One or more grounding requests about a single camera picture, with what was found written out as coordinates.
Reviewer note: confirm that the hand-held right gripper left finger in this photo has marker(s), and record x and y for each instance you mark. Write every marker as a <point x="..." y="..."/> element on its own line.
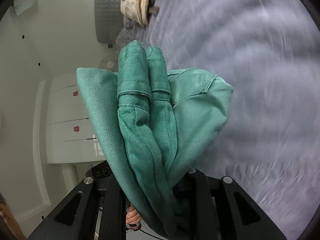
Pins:
<point x="112" y="205"/>

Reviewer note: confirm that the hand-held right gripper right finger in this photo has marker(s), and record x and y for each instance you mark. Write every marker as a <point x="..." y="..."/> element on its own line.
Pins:
<point x="200" y="205"/>

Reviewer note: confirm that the green button-up shirt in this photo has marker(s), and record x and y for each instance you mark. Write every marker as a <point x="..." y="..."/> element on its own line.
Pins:
<point x="155" y="120"/>

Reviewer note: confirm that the person's left hand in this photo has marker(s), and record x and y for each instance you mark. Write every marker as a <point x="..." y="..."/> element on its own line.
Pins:
<point x="132" y="216"/>

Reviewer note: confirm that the white dresser with red decals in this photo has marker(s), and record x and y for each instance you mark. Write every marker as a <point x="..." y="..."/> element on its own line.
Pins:
<point x="67" y="135"/>

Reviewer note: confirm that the white round fan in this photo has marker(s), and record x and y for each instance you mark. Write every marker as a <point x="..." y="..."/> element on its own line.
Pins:
<point x="108" y="62"/>

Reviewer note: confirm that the purple fleece blanket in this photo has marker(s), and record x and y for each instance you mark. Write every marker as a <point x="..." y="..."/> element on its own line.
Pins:
<point x="250" y="80"/>

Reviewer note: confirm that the grey quilted headboard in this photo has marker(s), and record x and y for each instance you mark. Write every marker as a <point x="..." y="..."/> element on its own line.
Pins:
<point x="107" y="10"/>

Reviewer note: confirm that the beige patterned blanket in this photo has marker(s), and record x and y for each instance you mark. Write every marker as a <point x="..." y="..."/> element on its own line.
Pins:
<point x="135" y="2"/>

